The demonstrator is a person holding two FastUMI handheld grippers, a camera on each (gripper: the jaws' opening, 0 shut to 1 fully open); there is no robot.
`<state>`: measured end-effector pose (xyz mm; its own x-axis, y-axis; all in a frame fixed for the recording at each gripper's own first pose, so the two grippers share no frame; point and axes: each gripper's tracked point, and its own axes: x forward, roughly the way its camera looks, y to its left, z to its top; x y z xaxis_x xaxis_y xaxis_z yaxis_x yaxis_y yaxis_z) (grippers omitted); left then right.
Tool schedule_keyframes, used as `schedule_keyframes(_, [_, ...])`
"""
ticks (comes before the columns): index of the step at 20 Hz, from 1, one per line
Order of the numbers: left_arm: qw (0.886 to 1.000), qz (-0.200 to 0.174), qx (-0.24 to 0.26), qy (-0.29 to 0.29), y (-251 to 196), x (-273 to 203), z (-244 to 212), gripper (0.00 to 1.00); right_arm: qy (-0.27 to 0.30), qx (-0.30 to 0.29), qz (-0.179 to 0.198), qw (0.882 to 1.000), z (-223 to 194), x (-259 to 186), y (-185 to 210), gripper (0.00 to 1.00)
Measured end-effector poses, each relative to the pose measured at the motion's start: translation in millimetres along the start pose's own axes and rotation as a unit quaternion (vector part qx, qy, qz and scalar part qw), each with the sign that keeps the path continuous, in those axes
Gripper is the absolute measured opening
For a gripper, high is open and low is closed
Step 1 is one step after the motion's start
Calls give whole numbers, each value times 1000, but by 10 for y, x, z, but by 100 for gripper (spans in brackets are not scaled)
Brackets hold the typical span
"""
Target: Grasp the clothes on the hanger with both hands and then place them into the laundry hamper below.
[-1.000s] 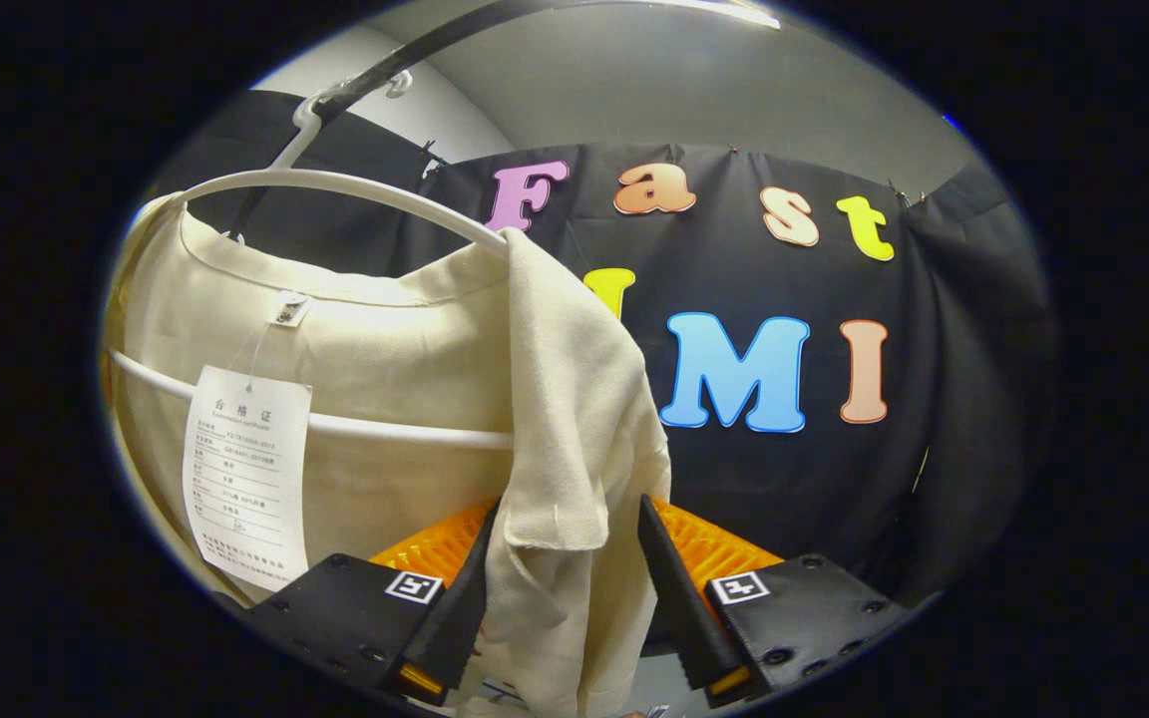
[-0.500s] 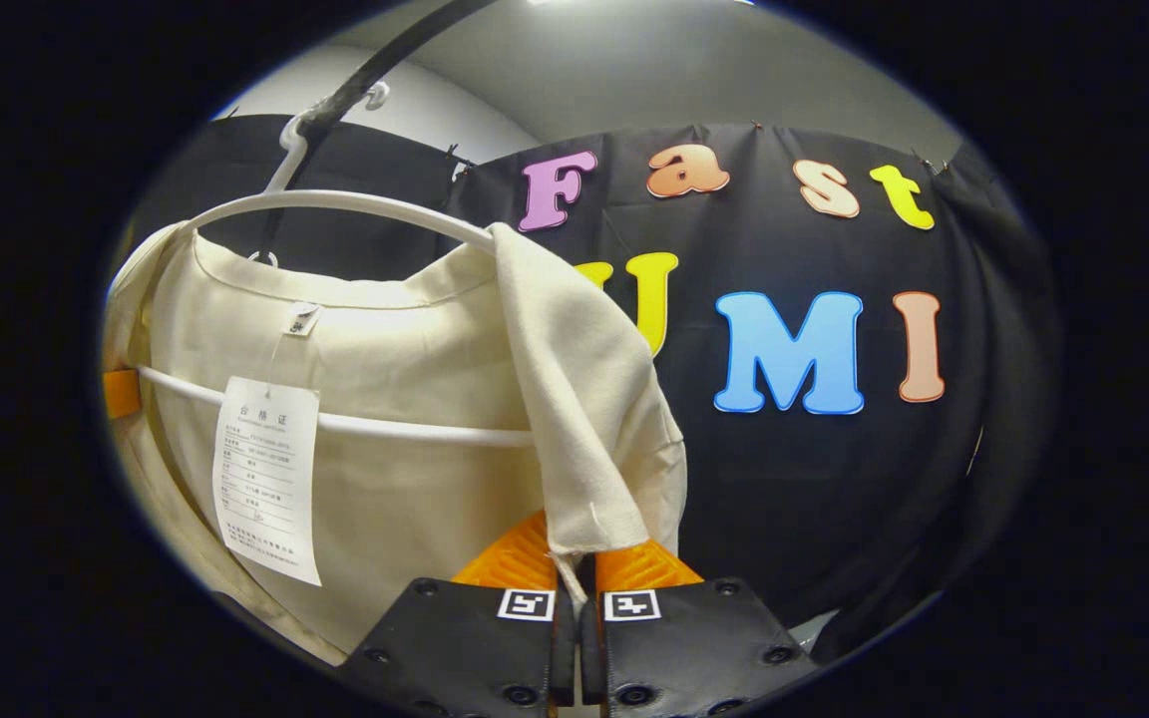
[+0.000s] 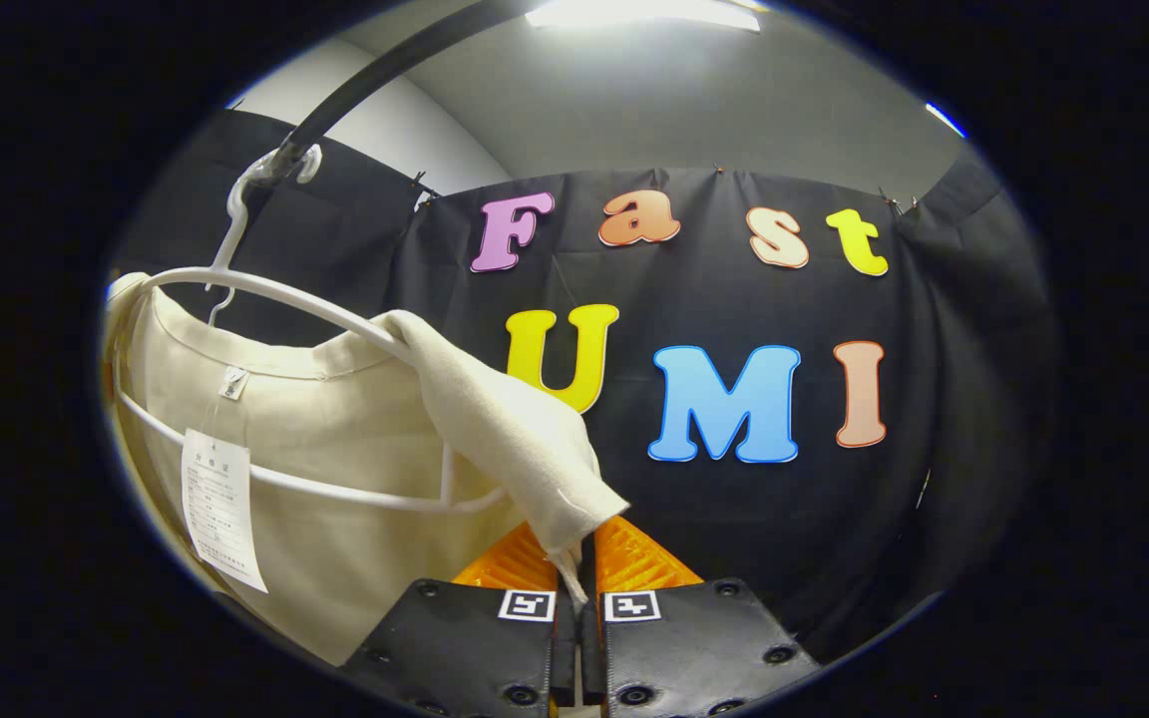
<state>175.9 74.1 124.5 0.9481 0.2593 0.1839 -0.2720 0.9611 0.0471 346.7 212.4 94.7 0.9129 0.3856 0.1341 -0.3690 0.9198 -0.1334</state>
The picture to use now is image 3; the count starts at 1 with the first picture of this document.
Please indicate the black metal clothes rack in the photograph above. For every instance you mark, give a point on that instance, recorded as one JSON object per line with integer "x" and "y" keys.
{"x": 380, "y": 70}

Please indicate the white plastic hanger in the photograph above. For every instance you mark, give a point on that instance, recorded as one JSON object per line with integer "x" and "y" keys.
{"x": 235, "y": 279}

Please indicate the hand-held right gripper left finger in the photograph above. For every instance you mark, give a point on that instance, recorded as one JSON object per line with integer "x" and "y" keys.
{"x": 475, "y": 648}

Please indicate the black backdrop cloth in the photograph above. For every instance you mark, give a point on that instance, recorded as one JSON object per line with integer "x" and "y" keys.
{"x": 934, "y": 399}

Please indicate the ceiling light panel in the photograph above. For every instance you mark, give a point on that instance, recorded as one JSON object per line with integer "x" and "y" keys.
{"x": 634, "y": 12}

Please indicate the cream button shirt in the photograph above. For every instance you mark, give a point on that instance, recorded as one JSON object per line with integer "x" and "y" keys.
{"x": 335, "y": 429}

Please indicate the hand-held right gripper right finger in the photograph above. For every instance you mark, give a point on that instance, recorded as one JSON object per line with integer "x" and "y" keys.
{"x": 694, "y": 648}

